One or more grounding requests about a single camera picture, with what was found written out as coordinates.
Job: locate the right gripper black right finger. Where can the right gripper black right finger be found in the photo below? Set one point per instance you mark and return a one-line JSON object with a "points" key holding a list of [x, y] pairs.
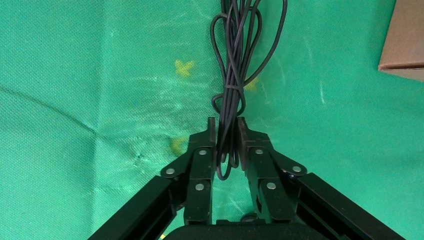
{"points": [[265, 172]]}

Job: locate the brown cardboard box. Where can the brown cardboard box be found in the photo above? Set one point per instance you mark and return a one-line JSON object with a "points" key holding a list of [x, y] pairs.
{"points": [[404, 39]]}

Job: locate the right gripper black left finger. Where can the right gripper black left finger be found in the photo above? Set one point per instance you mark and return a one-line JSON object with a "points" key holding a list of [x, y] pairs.
{"points": [[200, 185]]}

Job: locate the green table cloth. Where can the green table cloth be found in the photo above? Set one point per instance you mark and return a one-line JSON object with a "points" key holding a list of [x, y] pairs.
{"points": [[66, 66]]}

